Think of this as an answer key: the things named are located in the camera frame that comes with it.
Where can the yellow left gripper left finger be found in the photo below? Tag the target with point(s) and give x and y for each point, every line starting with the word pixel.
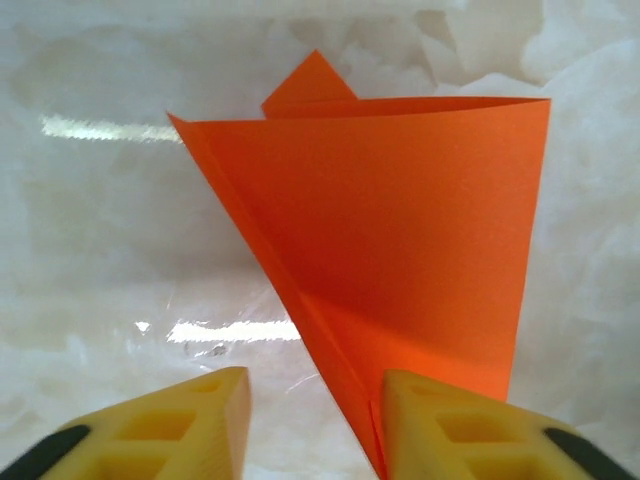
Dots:
pixel 210 440

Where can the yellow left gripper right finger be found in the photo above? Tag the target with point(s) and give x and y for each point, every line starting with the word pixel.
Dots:
pixel 415 440

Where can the orange paper sheet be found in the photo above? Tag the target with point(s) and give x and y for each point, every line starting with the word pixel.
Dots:
pixel 390 225

